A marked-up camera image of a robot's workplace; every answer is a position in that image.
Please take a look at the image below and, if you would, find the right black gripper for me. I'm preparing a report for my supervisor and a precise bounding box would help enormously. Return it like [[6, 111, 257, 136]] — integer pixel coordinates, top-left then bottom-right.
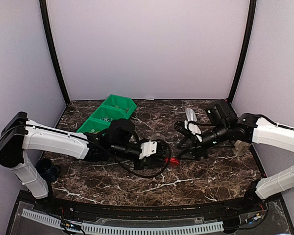
[[176, 122, 230, 161]]

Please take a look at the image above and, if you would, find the red jar lid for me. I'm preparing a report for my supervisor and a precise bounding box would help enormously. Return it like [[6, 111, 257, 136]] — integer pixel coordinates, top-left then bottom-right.
[[164, 158, 180, 167]]

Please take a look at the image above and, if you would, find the clear glass jar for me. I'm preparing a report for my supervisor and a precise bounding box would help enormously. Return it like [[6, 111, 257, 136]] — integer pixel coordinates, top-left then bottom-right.
[[151, 133, 166, 141]]

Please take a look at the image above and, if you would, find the metal scoop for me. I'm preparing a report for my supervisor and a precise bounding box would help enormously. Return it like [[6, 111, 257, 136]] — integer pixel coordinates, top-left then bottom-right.
[[184, 108, 197, 124]]

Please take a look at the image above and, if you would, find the green bin end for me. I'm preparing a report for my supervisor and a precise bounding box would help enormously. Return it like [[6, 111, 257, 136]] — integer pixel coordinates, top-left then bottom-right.
[[102, 94, 137, 119]]

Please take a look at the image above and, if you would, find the green bin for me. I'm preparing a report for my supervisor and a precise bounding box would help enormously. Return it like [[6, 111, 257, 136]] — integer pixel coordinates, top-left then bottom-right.
[[90, 105, 129, 122], [77, 118, 110, 134]]

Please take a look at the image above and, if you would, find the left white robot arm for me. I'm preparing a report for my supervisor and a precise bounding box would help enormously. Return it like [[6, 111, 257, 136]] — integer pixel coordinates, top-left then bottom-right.
[[0, 112, 172, 213]]

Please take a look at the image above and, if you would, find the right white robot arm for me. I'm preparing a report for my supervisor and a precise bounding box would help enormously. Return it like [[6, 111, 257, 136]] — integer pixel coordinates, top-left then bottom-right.
[[174, 113, 294, 212]]

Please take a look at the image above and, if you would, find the beige ceramic mug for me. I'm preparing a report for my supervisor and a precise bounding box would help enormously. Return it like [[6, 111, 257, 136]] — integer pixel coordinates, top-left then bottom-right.
[[233, 141, 250, 157]]

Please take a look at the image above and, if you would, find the dark blue mug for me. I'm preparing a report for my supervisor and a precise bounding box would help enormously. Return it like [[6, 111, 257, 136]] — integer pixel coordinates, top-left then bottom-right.
[[35, 158, 61, 183]]

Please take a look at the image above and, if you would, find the small green circuit board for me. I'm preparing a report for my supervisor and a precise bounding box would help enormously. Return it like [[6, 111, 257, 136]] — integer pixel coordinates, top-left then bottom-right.
[[60, 220, 82, 231]]

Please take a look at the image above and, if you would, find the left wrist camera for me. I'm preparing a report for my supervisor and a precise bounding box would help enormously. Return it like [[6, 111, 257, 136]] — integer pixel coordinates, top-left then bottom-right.
[[104, 118, 135, 145]]

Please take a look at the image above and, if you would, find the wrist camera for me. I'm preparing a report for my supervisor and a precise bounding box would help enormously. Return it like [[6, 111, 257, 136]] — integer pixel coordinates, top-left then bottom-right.
[[204, 99, 238, 127], [104, 118, 135, 145]]

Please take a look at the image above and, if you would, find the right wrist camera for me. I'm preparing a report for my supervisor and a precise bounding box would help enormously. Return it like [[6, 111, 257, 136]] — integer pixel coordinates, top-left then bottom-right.
[[204, 99, 238, 127]]

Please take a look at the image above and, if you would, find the white slotted cable duct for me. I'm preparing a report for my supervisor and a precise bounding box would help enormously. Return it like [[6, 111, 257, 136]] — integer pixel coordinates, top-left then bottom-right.
[[21, 209, 224, 235]]

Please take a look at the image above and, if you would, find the black front rail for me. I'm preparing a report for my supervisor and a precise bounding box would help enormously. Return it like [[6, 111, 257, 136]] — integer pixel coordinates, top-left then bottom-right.
[[54, 197, 243, 220]]

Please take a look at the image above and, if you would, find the right black frame post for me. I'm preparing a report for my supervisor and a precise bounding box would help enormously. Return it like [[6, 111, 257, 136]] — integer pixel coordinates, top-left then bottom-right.
[[227, 0, 257, 104]]

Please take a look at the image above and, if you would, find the black frame post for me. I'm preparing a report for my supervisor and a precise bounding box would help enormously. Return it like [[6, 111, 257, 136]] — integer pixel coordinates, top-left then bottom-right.
[[39, 0, 71, 105], [227, 0, 257, 104]]

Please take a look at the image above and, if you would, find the left black frame post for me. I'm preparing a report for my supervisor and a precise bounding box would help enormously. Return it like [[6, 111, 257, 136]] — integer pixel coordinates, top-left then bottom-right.
[[39, 0, 71, 105]]

